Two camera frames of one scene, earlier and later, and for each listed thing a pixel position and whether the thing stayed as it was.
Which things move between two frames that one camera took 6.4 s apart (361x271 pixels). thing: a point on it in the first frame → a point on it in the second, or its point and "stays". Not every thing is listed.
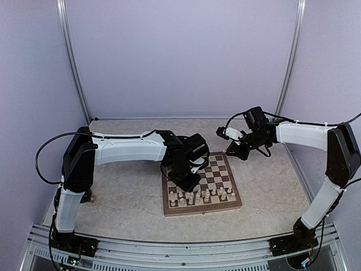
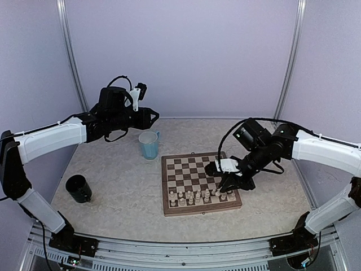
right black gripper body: [244, 154] → [248, 184]
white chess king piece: [207, 195] stays
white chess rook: [182, 202] stays
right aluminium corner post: [294, 52] stays
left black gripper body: [181, 177] → [142, 122]
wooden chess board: [216, 189] stays
